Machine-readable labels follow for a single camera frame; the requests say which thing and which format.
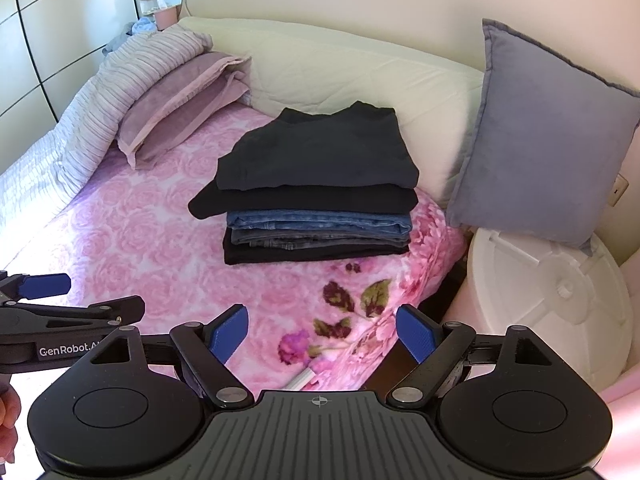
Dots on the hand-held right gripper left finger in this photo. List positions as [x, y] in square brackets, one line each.
[227, 332]

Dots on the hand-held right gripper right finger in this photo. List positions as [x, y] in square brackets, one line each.
[417, 332]

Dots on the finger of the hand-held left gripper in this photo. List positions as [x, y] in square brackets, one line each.
[42, 286]
[90, 312]

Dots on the teal shirt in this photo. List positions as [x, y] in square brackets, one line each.
[320, 150]

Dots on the person's left hand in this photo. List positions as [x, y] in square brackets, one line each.
[7, 425]

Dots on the white tube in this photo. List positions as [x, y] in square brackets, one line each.
[300, 380]

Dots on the pink rose printed blanket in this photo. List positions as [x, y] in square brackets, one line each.
[150, 240]

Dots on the black folded garment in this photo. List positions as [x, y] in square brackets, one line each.
[300, 256]
[300, 201]

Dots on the grey folded jeans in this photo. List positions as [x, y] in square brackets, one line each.
[320, 241]

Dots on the white round plastic stool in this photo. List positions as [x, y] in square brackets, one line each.
[545, 300]

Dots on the blue folded jeans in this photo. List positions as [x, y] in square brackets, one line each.
[320, 221]

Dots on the grey striped duvet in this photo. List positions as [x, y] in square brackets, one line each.
[100, 100]

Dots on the mauve pillow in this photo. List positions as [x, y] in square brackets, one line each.
[185, 125]
[175, 85]

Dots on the blue-grey cushion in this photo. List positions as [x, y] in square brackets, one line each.
[545, 135]

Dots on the cream panelled wardrobe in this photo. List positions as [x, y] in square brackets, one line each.
[65, 25]

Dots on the cream headboard cushion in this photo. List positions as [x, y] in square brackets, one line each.
[350, 65]

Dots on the beige wall socket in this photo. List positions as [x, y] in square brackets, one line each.
[620, 190]

